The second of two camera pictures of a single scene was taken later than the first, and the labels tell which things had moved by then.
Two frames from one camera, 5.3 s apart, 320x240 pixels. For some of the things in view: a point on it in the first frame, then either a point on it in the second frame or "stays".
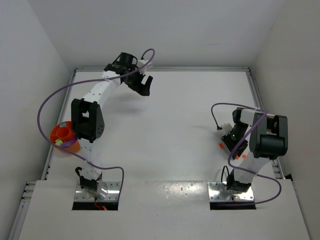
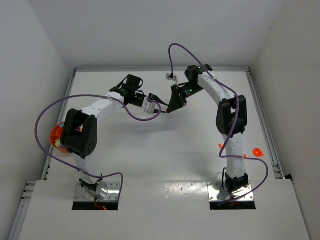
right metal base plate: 217,191 stays
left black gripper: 136,82 to 152,97
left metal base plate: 82,195 stays
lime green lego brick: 58,142 stays
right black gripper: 235,145 to 178,94
